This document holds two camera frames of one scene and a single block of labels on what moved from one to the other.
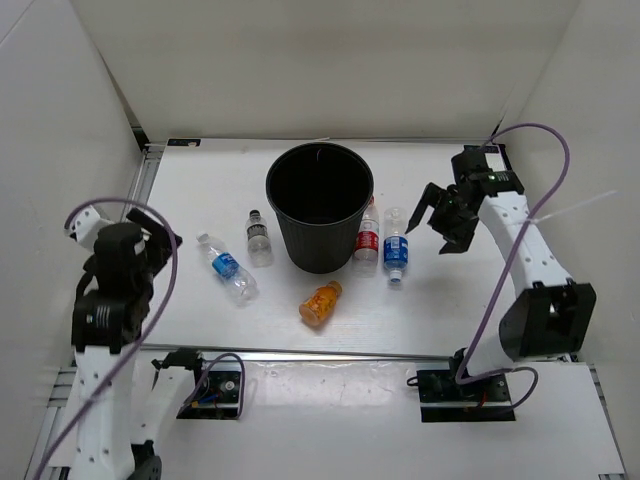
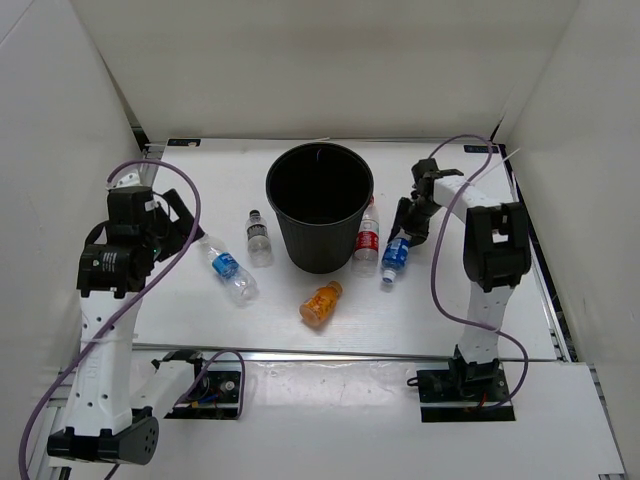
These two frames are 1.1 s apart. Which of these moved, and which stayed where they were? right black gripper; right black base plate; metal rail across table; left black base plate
Moved: right black gripper
Stayed: left black base plate; metal rail across table; right black base plate
